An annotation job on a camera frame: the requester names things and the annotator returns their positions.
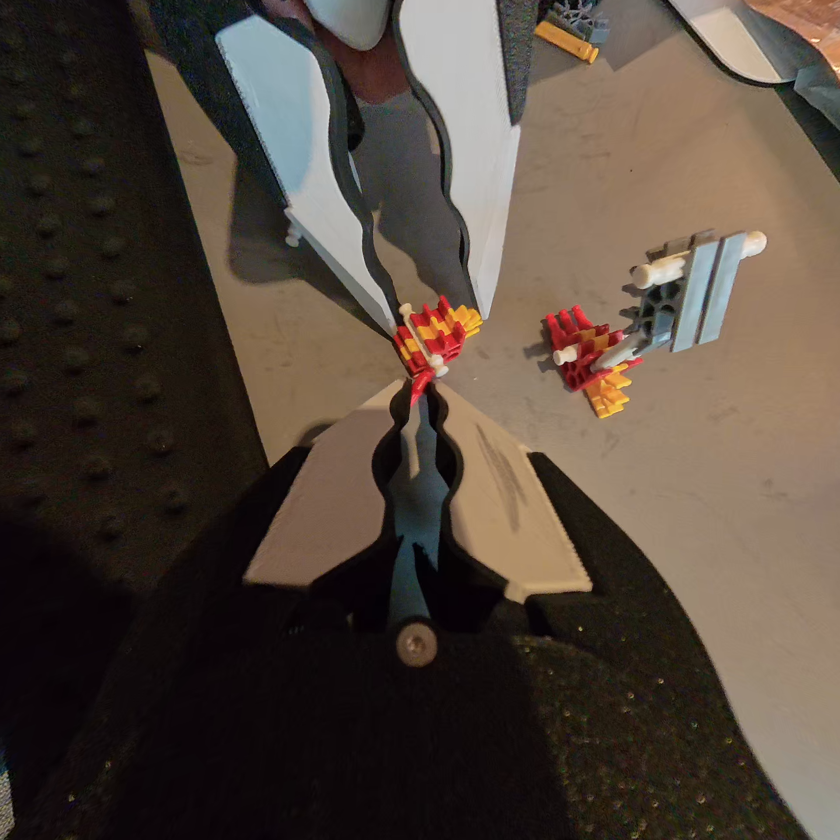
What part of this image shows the long yellow toy rod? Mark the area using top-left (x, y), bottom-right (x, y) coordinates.
top-left (534, 19), bottom-right (600, 65)

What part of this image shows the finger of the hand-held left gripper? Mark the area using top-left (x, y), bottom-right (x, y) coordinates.
top-left (392, 0), bottom-right (522, 319)
top-left (215, 14), bottom-right (399, 336)

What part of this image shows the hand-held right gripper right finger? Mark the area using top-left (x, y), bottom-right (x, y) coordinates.
top-left (427, 384), bottom-right (593, 603)

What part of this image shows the shiny plastic bag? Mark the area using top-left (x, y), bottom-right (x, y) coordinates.
top-left (748, 0), bottom-right (840, 120)

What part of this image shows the small red toy assembly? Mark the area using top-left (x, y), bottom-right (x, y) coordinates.
top-left (544, 304), bottom-right (644, 420)

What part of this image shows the white document stand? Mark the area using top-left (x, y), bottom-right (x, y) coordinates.
top-left (668, 0), bottom-right (799, 85)

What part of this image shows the yellow fan connector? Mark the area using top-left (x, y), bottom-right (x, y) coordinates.
top-left (400, 306), bottom-right (484, 362)

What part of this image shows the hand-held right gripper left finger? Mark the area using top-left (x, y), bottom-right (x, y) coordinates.
top-left (243, 381), bottom-right (413, 588)

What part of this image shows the red fan connector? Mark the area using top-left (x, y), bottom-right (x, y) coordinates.
top-left (392, 295), bottom-right (464, 349)
top-left (407, 325), bottom-right (469, 383)

